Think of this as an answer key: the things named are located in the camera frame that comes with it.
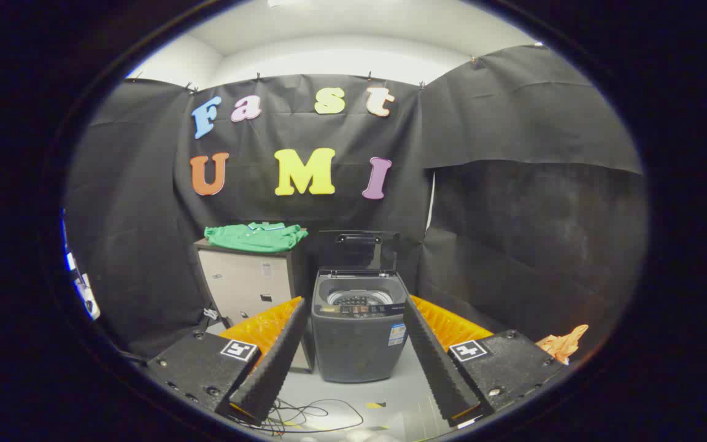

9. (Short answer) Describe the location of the beige cabinet with dark top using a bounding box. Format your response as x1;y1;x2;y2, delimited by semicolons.
194;230;314;373

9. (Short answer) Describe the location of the blue and white object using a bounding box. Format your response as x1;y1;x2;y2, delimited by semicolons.
61;209;101;321

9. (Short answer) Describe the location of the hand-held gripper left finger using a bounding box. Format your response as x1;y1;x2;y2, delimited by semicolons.
147;297;307;425

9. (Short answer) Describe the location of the grey washing machine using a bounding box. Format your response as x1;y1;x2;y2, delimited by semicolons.
311;269;408;384

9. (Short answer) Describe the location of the green polo shirt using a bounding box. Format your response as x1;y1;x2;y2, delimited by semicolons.
204;222;309;254

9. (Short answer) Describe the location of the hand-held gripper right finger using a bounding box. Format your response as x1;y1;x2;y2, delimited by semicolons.
403;295;566;428

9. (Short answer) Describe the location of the black floor cable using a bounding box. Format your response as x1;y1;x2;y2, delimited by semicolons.
231;398;365;436

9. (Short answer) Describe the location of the transparent washing machine lid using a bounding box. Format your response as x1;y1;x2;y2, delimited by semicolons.
319;230;400;272

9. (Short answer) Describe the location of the orange cloth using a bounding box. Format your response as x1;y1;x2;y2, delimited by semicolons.
536;324;589;365

